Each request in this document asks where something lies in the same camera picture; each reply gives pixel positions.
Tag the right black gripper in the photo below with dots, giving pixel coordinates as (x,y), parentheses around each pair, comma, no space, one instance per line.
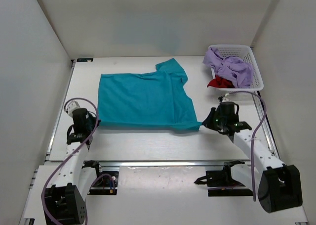
(208,123)

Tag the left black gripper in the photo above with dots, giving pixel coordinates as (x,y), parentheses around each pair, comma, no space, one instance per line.
(93,118)

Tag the teal t shirt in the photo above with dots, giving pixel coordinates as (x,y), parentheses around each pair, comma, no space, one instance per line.
(155,100)

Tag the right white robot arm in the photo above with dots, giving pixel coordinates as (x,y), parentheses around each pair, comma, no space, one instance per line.
(277,186)

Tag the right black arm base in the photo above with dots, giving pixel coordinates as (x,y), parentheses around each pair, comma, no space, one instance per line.
(220,183)

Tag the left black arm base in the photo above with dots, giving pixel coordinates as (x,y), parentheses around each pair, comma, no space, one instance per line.
(107,183)

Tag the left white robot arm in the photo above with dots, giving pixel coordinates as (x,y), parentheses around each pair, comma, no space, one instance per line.
(65,193)

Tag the red t shirt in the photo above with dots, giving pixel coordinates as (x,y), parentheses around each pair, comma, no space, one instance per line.
(222,83)

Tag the lavender t shirt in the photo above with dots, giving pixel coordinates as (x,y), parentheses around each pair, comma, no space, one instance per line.
(232,68)

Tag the small dark table label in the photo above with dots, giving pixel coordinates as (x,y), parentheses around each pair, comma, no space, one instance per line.
(84,60)

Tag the white plastic laundry basket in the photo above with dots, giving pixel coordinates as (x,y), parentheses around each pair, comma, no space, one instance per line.
(245,53)

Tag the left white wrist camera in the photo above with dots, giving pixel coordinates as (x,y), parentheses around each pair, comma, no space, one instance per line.
(71,107)

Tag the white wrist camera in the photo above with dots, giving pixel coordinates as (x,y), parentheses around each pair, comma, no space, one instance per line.
(224,98)
(71,107)

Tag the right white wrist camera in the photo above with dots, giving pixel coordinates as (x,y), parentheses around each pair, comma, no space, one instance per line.
(224,98)

